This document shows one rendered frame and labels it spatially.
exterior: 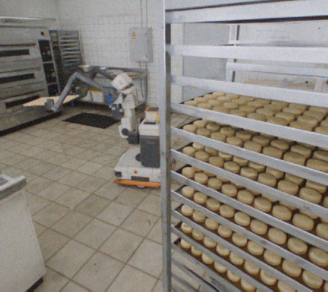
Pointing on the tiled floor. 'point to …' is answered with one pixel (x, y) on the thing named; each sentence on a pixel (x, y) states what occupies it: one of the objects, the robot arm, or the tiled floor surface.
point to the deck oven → (25, 72)
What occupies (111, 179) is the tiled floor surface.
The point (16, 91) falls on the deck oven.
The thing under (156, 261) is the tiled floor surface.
